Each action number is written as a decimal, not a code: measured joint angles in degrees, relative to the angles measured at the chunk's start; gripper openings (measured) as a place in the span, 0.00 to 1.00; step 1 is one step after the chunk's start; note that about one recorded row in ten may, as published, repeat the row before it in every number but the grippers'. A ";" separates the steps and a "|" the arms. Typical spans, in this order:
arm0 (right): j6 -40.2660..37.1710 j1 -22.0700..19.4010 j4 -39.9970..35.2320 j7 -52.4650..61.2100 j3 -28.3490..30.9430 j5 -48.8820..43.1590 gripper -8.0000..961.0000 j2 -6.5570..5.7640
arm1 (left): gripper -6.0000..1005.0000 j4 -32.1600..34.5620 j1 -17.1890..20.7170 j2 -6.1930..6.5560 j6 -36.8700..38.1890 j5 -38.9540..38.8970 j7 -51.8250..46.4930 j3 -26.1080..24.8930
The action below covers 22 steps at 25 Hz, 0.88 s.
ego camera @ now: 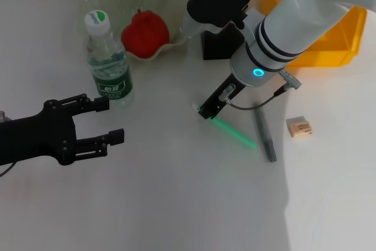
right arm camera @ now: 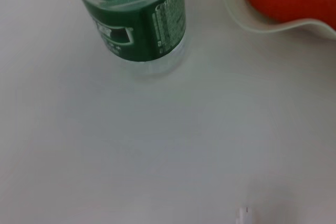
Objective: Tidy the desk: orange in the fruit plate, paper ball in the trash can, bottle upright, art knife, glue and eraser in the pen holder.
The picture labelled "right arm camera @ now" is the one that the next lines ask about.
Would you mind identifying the green-label clear water bottle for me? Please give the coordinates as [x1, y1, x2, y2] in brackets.
[67, 0, 187, 78]

